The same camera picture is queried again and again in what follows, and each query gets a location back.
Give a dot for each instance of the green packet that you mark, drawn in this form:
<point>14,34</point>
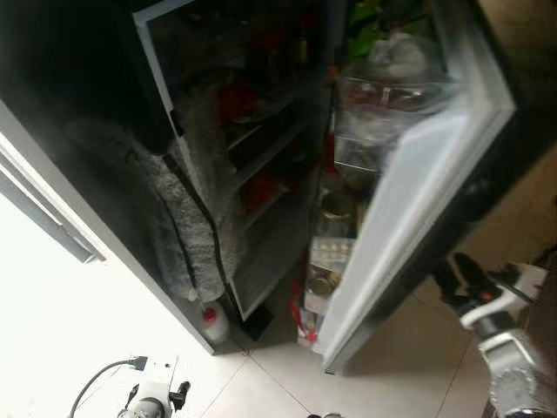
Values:
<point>361,39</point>

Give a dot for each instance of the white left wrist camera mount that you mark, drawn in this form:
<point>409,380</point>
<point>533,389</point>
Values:
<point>157,387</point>

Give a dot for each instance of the grey mottled cloth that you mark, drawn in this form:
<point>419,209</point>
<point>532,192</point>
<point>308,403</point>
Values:
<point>174,218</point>

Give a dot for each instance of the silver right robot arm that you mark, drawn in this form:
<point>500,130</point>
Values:
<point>518,374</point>

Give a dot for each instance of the pale carton pack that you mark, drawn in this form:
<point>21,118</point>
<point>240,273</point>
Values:
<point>331,254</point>

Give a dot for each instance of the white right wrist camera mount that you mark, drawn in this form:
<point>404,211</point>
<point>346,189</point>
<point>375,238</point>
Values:
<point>526,280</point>

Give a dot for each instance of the clear plastic door bin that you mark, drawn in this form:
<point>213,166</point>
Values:
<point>392,104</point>

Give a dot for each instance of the small metal can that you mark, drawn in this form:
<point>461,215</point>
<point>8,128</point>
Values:
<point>321,286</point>

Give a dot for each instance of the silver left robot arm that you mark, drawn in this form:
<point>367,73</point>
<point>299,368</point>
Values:
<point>144,409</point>

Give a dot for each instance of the white bottle red cap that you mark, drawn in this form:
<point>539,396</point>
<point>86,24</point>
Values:
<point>213,324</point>

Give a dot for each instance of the red and white package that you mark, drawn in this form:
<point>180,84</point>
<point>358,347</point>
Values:
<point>305,326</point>

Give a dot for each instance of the black fridge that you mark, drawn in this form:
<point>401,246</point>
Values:
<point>78,78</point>

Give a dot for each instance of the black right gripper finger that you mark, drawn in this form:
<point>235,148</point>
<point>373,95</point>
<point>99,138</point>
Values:
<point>446,280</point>
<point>473,272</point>

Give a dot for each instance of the white plastic bag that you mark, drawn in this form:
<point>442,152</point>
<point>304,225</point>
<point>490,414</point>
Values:
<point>400,57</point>

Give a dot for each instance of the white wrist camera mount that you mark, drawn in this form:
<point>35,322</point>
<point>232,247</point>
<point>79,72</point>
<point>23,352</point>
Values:
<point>526,280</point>
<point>157,387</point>

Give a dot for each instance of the black fridge door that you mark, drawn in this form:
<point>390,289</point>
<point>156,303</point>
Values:
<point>418,200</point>

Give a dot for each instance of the grey sliding door frame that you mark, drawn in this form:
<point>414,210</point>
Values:
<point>52,218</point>

